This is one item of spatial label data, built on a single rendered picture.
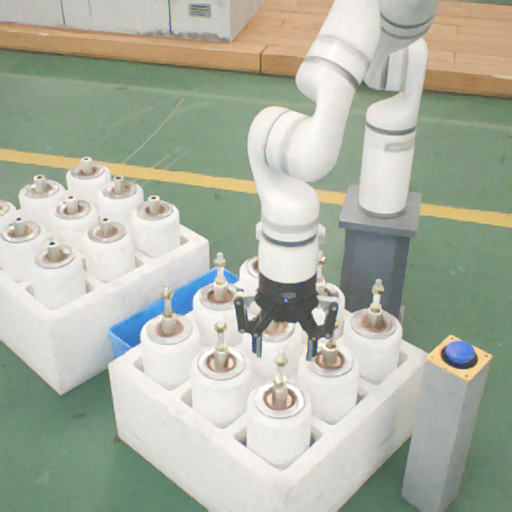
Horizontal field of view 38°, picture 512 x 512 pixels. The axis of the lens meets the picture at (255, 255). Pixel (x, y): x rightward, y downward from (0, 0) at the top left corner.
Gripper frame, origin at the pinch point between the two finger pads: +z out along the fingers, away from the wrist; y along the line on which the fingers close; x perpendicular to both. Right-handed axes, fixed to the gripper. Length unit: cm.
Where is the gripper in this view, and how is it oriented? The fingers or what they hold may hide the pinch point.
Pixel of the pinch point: (284, 348)
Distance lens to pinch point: 104.3
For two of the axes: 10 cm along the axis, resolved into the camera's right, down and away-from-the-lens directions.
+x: 0.8, -5.7, 8.2
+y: 10.0, 0.6, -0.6
